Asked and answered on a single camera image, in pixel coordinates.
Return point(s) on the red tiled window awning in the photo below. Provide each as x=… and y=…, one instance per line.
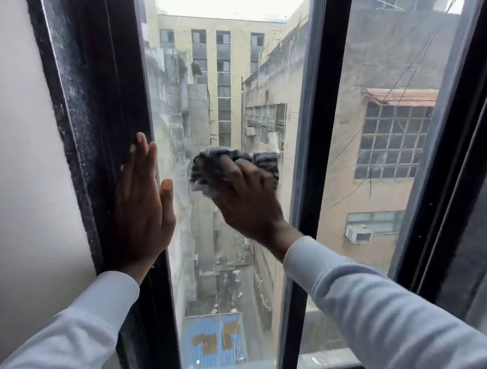
x=401, y=96

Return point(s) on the person's right forearm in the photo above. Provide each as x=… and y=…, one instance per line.
x=383, y=322

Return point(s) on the grey concrete building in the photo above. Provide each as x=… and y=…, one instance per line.
x=350, y=53

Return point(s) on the white air conditioner unit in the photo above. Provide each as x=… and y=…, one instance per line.
x=359, y=234

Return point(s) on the blue corrugated roof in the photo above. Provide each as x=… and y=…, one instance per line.
x=212, y=332

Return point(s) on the person's left forearm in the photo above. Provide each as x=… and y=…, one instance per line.
x=74, y=328

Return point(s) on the dusty glass window pane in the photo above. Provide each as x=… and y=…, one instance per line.
x=233, y=87

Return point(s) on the person's left middle finger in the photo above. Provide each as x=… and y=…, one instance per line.
x=140, y=155

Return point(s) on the person's left thumb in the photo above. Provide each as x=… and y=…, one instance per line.
x=167, y=204

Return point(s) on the beige multi-storey building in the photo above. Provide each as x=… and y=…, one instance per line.
x=235, y=46

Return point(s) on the large gridded factory window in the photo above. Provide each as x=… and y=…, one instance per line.
x=392, y=142

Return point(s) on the person's right hand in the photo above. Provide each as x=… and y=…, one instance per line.
x=246, y=203

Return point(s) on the black outer window frame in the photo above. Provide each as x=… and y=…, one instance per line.
x=93, y=78

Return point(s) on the black sliding window sash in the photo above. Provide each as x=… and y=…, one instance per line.
x=320, y=113

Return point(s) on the person's right fingers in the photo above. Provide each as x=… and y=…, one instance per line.
x=244, y=174

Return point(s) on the grey striped cleaning cloth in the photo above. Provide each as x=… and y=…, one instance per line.
x=212, y=164

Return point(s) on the clear glass window pane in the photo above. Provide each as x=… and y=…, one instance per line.
x=379, y=190

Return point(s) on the person's left hand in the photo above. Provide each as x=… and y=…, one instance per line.
x=142, y=221

